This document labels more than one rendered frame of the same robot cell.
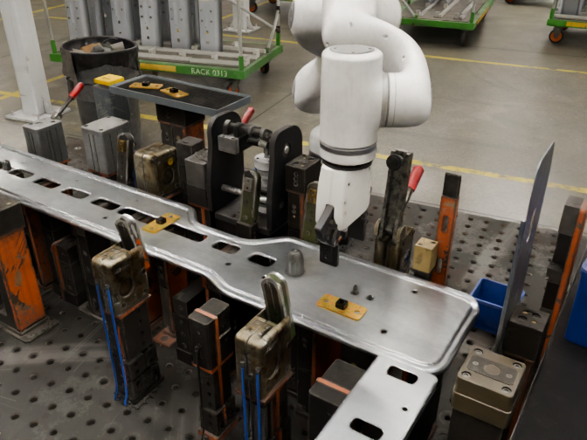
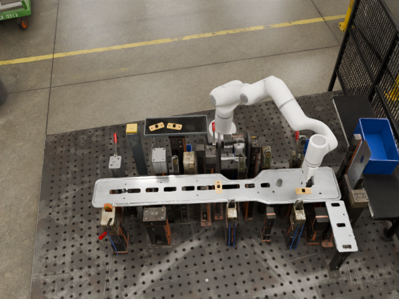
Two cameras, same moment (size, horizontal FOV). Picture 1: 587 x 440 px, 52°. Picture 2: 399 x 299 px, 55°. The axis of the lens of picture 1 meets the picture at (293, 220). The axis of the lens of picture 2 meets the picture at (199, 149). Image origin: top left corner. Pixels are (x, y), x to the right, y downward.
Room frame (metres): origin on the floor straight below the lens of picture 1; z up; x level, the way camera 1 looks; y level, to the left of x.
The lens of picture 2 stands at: (0.17, 0.97, 2.84)
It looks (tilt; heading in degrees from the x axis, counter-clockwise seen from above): 52 degrees down; 329
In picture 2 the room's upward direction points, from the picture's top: 4 degrees counter-clockwise
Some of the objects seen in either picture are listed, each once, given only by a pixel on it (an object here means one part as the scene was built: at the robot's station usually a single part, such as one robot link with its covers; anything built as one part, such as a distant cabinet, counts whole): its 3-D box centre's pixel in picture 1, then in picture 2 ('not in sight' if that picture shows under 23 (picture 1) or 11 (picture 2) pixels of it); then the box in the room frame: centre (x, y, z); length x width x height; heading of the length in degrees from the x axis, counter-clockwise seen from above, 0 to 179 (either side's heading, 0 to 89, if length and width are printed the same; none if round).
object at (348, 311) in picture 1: (341, 305); (303, 190); (0.83, -0.08, 1.01); 0.08 x 0.04 x 0.01; 58
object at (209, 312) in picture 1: (215, 374); (268, 225); (0.83, 0.15, 0.84); 0.11 x 0.08 x 0.29; 148
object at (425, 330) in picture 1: (152, 223); (215, 188); (1.13, 0.30, 1.00); 1.38 x 0.22 x 0.02; 58
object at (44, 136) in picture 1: (54, 181); (121, 178); (1.58, 0.69, 0.88); 0.11 x 0.10 x 0.36; 148
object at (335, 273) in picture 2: not in sight; (339, 258); (0.47, -0.04, 0.84); 0.11 x 0.06 x 0.29; 148
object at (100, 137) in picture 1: (117, 195); (162, 174); (1.44, 0.47, 0.90); 0.13 x 0.10 x 0.41; 148
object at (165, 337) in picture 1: (173, 279); (218, 199); (1.13, 0.28, 0.84); 0.13 x 0.05 x 0.29; 148
